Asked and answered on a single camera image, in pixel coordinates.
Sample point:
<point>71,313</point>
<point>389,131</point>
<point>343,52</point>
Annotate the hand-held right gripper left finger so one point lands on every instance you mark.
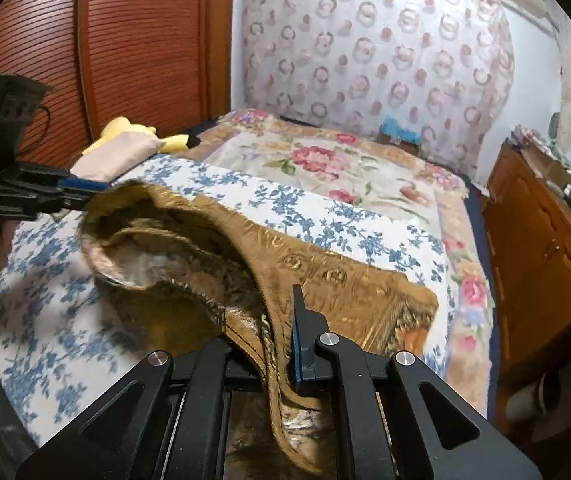
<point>210,360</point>

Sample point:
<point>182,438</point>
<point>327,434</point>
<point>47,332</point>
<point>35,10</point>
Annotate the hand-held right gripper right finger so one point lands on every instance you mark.
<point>299,355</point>

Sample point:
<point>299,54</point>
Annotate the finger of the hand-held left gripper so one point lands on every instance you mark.
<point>83,184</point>

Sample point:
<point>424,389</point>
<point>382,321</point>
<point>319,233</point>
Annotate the golden patterned garment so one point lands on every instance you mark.
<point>205,280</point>

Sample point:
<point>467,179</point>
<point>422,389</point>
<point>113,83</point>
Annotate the beige pillow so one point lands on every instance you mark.
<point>120,157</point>

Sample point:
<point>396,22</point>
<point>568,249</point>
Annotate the yellow plush toy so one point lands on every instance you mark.
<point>120,127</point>

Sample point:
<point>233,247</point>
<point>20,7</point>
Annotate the blue floral bed sheet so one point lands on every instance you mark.
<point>315,220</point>

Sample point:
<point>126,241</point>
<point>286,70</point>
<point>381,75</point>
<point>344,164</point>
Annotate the wooden louvered wardrobe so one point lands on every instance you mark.
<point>140,50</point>

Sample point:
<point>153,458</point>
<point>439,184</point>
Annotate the pink floral blanket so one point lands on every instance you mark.
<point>315,160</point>

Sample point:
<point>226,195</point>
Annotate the cardboard box with blue cloth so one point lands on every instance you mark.
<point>399,132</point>

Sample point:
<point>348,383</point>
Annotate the wooden sideboard cabinet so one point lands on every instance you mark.
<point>530,240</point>

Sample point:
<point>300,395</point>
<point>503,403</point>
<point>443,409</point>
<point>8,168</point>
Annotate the circle-patterned sheer curtain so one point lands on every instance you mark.
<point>365,60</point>

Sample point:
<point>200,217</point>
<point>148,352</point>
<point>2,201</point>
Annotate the small green desk fan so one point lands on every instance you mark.
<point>554,126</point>

